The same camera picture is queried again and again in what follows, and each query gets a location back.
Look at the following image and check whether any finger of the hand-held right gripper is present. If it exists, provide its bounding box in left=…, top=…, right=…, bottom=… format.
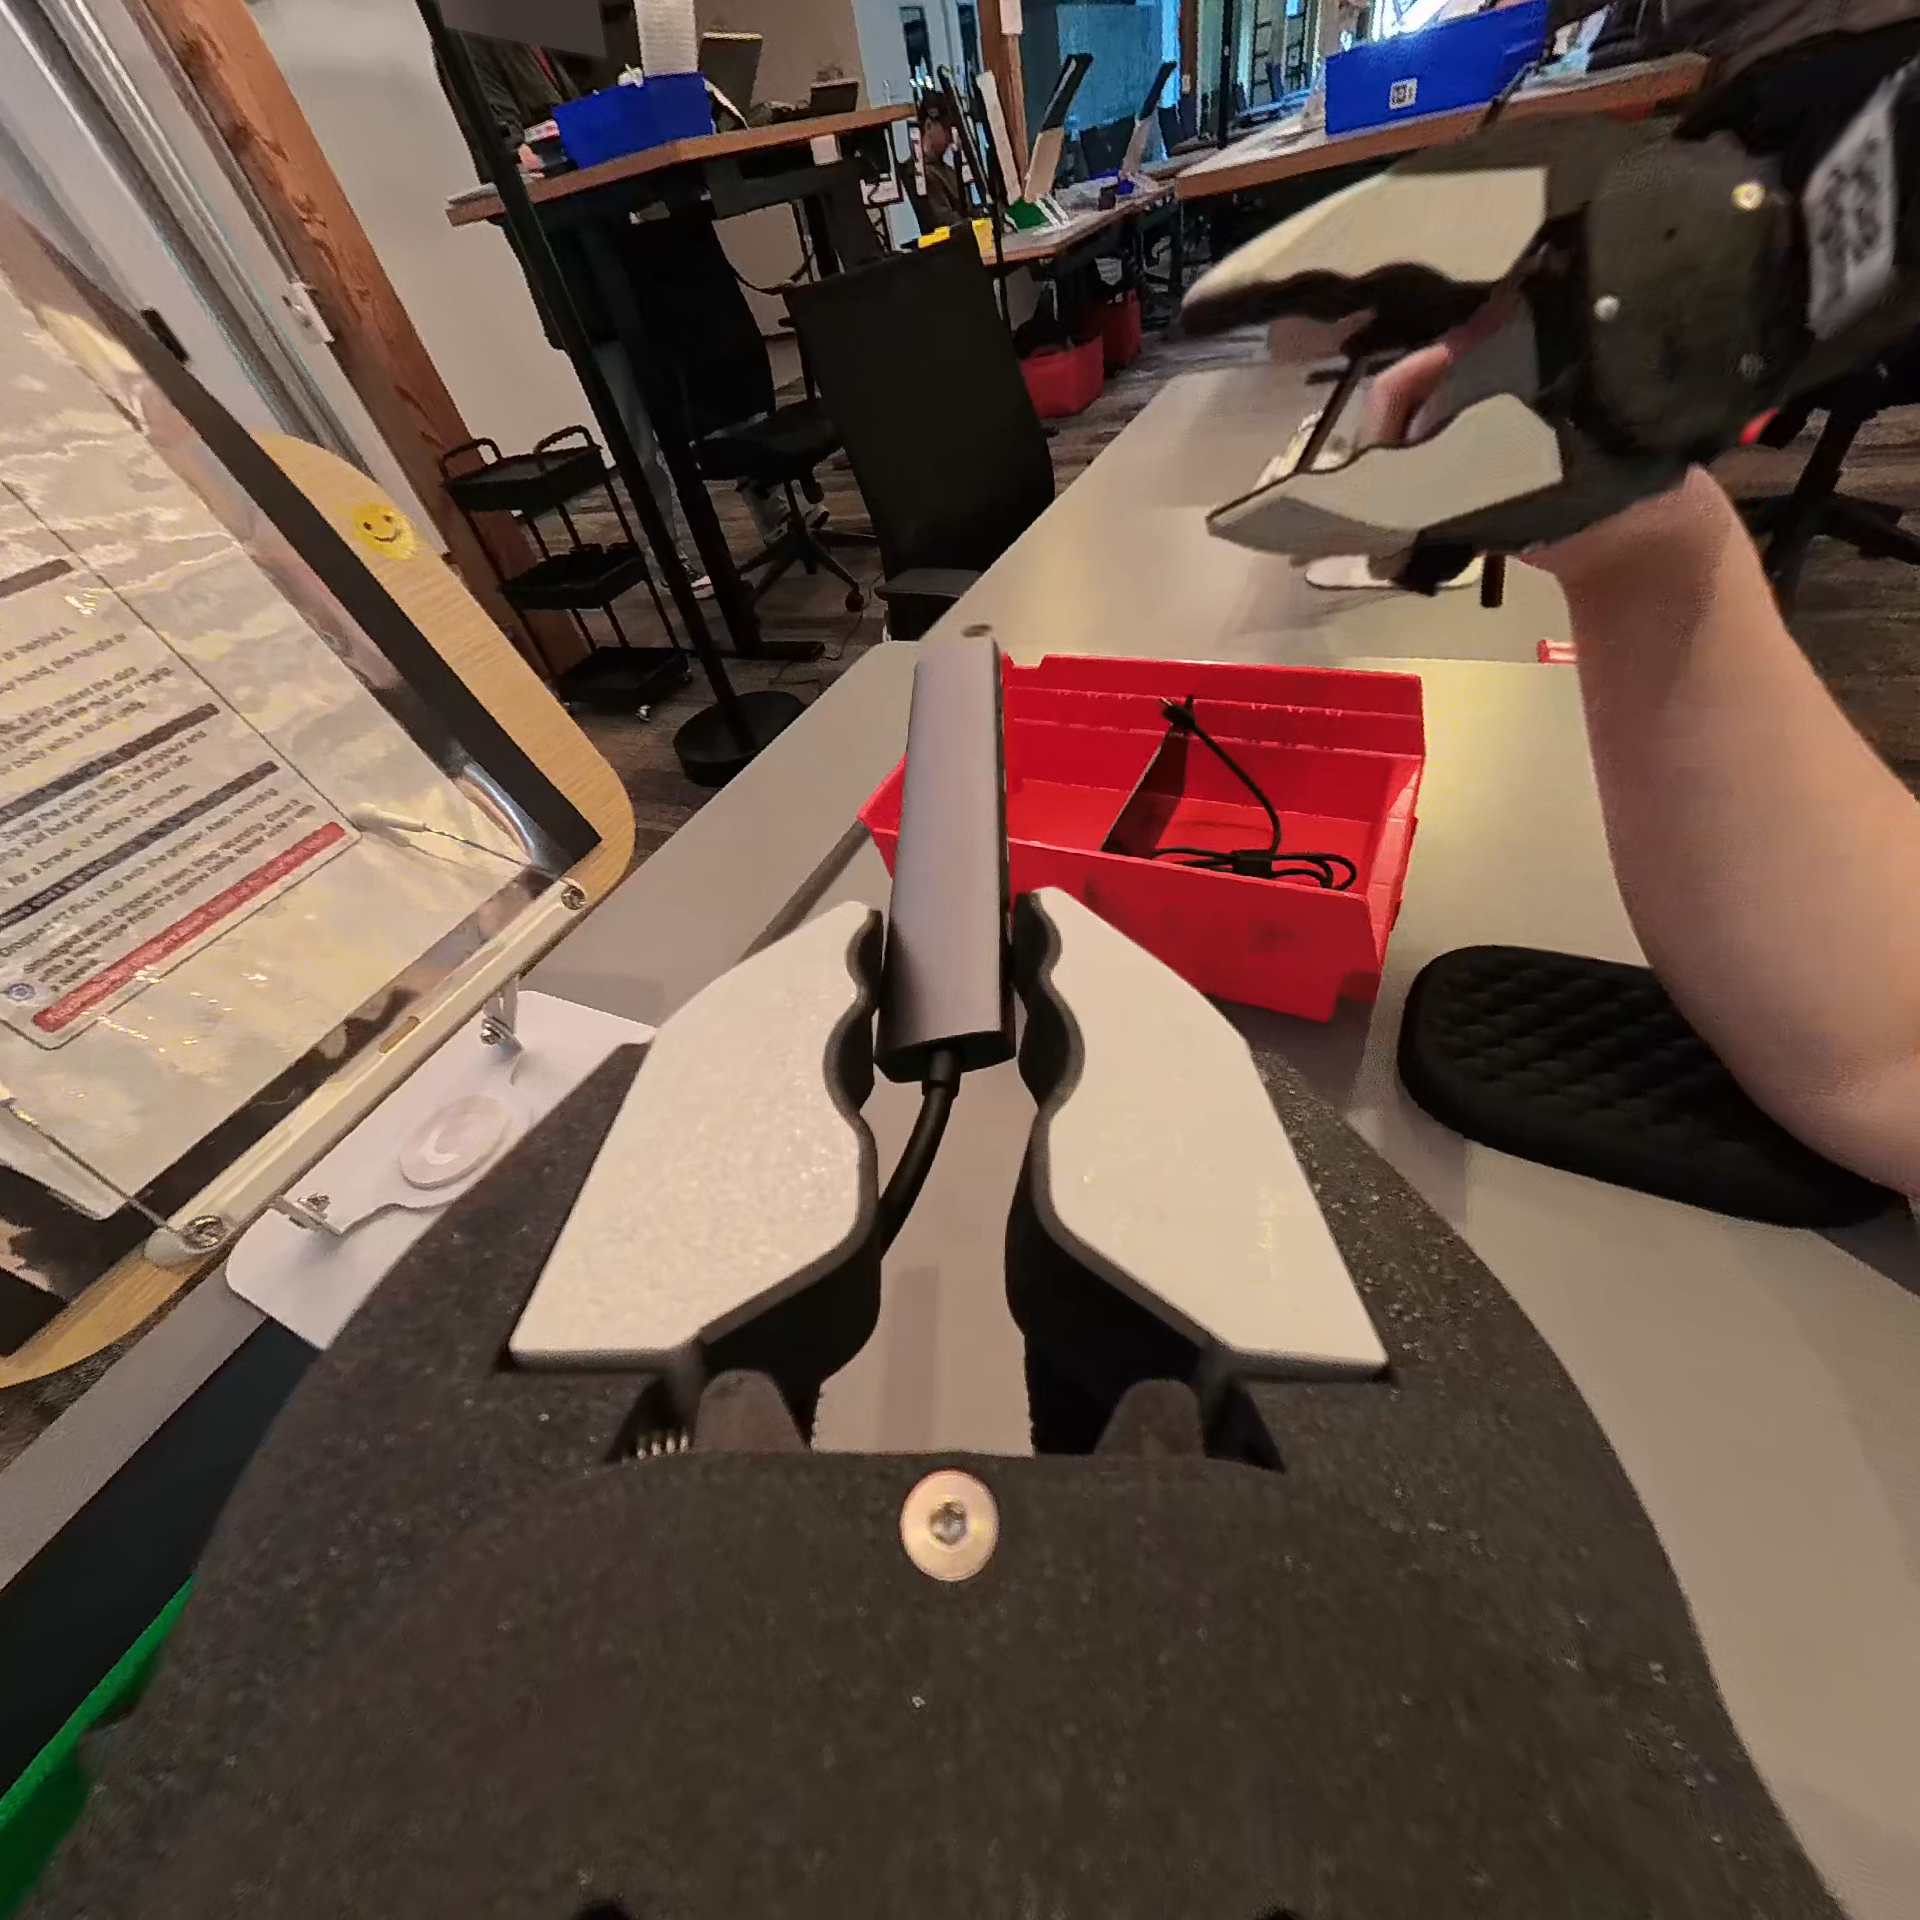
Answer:
left=1179, top=158, right=1561, bottom=359
left=1206, top=394, right=1574, bottom=590

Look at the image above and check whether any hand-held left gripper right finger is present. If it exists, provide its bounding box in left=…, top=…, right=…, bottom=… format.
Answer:
left=1008, top=886, right=1393, bottom=1386

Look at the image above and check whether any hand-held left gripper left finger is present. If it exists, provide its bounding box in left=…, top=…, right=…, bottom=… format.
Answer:
left=508, top=901, right=888, bottom=1383

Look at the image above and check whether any black hub cable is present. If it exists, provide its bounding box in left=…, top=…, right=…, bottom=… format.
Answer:
left=866, top=1046, right=966, bottom=1269

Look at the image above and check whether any red divided bin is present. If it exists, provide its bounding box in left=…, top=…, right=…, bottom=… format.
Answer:
left=857, top=651, right=1427, bottom=1025

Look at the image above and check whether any black usb-c cable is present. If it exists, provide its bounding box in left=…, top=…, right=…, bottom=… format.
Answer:
left=1160, top=695, right=1361, bottom=895

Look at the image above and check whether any dark grey usb hub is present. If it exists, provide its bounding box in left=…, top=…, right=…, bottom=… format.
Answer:
left=873, top=637, right=1017, bottom=1085

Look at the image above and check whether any person's right forearm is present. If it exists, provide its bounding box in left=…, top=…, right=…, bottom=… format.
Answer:
left=1559, top=510, right=1920, bottom=1203

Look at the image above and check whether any person's right hand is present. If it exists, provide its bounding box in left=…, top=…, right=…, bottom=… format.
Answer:
left=1372, top=342, right=1761, bottom=617

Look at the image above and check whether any wooden standing desk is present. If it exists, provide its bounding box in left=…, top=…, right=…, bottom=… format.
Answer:
left=449, top=103, right=924, bottom=663
left=1178, top=53, right=1713, bottom=204

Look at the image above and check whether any large blue bin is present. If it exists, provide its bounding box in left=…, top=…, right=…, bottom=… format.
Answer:
left=1324, top=0, right=1555, bottom=137

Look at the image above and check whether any black office chair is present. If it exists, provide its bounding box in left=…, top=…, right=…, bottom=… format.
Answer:
left=784, top=230, right=1058, bottom=645
left=1739, top=359, right=1920, bottom=605
left=692, top=394, right=875, bottom=614

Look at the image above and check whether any white board base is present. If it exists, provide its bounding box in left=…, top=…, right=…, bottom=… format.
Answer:
left=225, top=990, right=656, bottom=1354

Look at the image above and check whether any black padded wrist rest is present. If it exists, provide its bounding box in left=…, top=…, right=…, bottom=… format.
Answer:
left=1400, top=945, right=1900, bottom=1231

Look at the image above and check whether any printed protocol sheet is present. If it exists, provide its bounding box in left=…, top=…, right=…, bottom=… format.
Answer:
left=0, top=428, right=640, bottom=1390

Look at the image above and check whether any black rolling cart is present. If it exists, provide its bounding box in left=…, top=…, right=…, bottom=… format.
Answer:
left=440, top=426, right=696, bottom=724

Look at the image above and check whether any clear framed instruction board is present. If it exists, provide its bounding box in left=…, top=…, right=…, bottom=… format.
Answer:
left=0, top=180, right=607, bottom=1277

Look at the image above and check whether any small blue bin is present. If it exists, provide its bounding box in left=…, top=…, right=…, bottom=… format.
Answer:
left=552, top=70, right=715, bottom=170

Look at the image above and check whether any green plastic bin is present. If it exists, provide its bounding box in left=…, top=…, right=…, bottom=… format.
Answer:
left=0, top=1574, right=198, bottom=1920

